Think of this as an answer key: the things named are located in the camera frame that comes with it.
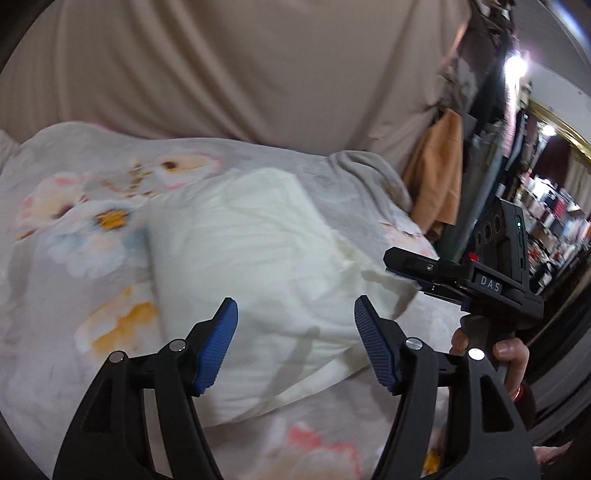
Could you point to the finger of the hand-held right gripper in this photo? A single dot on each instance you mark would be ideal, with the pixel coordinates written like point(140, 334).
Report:
point(448, 290)
point(415, 265)

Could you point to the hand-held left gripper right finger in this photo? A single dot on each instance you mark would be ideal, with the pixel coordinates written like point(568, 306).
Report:
point(374, 346)

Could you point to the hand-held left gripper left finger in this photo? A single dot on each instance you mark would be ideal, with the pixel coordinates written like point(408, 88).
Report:
point(217, 346)

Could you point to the cream quilted jacket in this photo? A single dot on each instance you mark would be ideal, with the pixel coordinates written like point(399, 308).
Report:
point(258, 286)

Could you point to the dark hanging clothes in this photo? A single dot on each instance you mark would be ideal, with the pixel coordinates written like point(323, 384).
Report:
point(485, 161)

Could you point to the person's right hand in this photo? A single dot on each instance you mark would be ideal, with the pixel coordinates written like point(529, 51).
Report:
point(512, 357)

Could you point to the orange hanging cloth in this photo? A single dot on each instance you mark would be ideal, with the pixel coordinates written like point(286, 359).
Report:
point(438, 175)

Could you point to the grey fleece blanket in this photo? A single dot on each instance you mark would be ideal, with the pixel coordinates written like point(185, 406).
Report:
point(364, 175)

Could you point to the gold framed mirror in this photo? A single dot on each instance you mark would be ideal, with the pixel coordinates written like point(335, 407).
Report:
point(565, 134)

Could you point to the floral blanket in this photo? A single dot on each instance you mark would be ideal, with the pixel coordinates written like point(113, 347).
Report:
point(69, 230)

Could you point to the bright ceiling lamp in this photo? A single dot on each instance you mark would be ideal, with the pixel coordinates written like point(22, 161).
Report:
point(517, 64)

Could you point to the beige backdrop cloth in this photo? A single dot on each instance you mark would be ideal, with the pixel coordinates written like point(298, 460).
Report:
point(231, 69)

